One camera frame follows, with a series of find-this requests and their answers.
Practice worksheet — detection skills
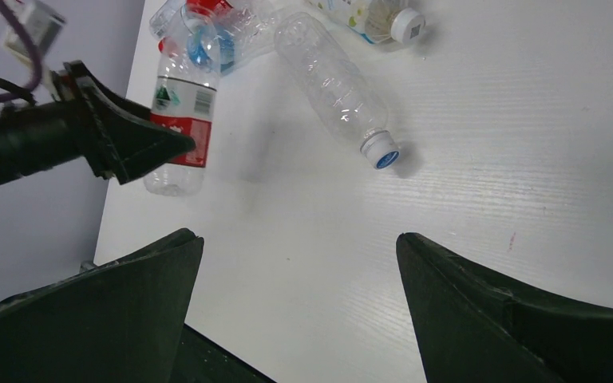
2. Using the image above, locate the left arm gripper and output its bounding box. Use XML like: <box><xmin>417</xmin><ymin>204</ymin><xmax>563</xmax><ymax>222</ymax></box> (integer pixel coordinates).
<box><xmin>0</xmin><ymin>61</ymin><xmax>196</xmax><ymax>186</ymax></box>

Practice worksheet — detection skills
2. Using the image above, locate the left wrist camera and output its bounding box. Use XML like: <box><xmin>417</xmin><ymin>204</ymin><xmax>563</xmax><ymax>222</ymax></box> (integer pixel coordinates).
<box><xmin>2</xmin><ymin>1</ymin><xmax>66</xmax><ymax>58</ymax></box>

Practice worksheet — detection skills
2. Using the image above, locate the crushed clear unlabelled bottle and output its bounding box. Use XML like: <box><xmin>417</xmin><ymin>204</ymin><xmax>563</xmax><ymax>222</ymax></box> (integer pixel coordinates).
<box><xmin>274</xmin><ymin>12</ymin><xmax>401</xmax><ymax>170</ymax></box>

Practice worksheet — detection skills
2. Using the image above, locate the clear bottle blue stripe label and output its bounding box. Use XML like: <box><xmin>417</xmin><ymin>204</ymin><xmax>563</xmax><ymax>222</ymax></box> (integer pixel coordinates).
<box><xmin>306</xmin><ymin>0</ymin><xmax>425</xmax><ymax>45</ymax></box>

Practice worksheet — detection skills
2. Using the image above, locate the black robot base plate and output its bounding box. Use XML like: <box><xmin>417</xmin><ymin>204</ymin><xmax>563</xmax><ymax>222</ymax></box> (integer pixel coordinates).
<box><xmin>169</xmin><ymin>325</ymin><xmax>274</xmax><ymax>383</ymax></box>

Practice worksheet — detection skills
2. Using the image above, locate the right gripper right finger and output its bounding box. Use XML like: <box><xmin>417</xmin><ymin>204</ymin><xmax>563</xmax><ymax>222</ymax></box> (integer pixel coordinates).
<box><xmin>396</xmin><ymin>233</ymin><xmax>613</xmax><ymax>382</ymax></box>

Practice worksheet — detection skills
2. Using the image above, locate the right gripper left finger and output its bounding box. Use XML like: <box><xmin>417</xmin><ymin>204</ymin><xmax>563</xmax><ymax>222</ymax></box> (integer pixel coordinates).
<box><xmin>0</xmin><ymin>228</ymin><xmax>204</xmax><ymax>382</ymax></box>

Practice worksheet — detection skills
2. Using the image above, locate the clear bottle blue white label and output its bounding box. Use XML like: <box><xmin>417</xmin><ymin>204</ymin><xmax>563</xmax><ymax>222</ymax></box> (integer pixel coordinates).
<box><xmin>149</xmin><ymin>1</ymin><xmax>289</xmax><ymax>74</ymax></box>

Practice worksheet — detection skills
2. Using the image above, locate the clear bottle red label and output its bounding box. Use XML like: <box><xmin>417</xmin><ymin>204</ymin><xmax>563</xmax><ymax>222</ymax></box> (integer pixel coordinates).
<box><xmin>144</xmin><ymin>4</ymin><xmax>221</xmax><ymax>196</ymax></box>

